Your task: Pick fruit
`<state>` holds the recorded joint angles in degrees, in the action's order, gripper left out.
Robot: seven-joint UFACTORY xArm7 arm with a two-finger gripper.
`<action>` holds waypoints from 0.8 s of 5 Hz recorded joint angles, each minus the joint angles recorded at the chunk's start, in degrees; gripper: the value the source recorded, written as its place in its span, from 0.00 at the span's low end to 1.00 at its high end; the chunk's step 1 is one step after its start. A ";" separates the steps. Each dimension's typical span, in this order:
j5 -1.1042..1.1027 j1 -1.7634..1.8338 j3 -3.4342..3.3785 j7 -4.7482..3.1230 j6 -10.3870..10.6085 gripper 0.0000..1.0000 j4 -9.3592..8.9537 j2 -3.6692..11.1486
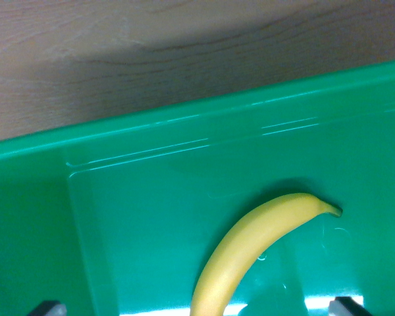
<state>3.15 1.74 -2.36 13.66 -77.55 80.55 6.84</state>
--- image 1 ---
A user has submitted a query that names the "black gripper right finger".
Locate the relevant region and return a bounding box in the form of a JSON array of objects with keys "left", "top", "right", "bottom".
[{"left": 327, "top": 296, "right": 371, "bottom": 316}]

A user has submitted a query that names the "green plastic bin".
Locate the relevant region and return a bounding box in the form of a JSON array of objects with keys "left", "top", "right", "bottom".
[{"left": 0, "top": 57, "right": 395, "bottom": 316}]

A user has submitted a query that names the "yellow banana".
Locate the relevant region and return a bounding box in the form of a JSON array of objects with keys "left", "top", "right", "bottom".
[{"left": 190, "top": 192, "right": 344, "bottom": 316}]

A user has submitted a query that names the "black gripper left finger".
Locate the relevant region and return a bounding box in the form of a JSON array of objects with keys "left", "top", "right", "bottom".
[{"left": 26, "top": 300, "right": 68, "bottom": 316}]

